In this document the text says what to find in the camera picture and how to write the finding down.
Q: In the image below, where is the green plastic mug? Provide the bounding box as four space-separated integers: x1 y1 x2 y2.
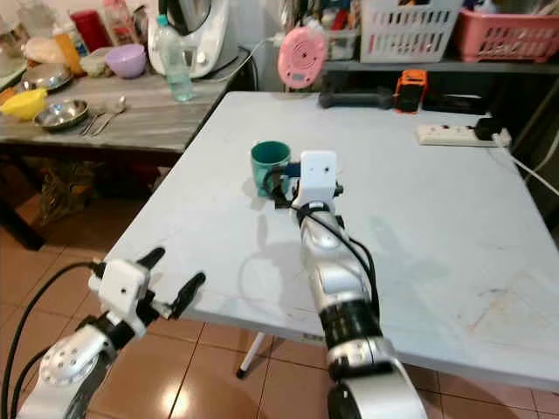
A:
251 141 292 200

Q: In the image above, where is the white metal table leg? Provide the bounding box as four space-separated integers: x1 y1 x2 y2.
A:
234 332 270 380

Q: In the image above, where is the steel fork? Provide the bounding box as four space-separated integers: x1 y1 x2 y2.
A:
80 107 106 136

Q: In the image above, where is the steel spoon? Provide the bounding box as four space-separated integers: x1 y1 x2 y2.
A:
94 96 129 137

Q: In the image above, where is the orange and black device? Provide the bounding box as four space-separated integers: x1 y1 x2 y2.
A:
393 69 431 114

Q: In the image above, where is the clear plastic water bottle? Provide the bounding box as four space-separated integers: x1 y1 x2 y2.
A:
155 15 195 103

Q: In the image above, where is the white power strip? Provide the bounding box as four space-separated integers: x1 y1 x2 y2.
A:
417 124 486 148

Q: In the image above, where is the white kitchen appliance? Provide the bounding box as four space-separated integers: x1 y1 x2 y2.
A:
147 0 238 81

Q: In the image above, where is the purple plastic bowl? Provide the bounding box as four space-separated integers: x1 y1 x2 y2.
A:
105 44 148 79

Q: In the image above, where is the yellow plastic bowl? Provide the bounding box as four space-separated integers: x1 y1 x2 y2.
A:
1 87 48 121

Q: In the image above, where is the white plastic basket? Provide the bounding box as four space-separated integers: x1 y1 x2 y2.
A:
360 0 466 64

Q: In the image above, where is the clear plastic container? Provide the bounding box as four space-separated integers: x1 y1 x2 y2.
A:
80 48 113 78

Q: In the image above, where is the round steel bowl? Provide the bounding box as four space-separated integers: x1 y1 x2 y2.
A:
17 64 72 93

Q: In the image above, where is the black shelf unit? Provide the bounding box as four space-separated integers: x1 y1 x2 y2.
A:
245 57 559 141

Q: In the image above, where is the black plug adapter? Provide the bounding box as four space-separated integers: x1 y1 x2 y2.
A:
474 117 512 145

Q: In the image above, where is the clear plastic food bag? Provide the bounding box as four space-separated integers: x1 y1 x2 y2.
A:
22 37 66 66

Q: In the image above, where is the pink plastic basket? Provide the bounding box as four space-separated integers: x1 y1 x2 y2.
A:
454 9 559 64

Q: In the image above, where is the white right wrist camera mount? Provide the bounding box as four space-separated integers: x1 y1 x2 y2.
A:
299 150 342 209

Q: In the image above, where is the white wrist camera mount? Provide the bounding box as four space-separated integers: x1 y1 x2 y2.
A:
299 150 342 209
98 259 150 326

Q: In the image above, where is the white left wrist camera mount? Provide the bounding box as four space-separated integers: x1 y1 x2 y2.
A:
98 259 150 326

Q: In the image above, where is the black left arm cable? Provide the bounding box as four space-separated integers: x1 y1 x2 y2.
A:
0 262 106 419

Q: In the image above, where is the black cylindrical handle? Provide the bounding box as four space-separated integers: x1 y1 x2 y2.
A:
319 87 396 111

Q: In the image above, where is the white appliance cable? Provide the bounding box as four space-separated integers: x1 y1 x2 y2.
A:
208 35 282 85

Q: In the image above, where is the white power strip cable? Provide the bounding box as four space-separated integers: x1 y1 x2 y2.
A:
498 140 559 197

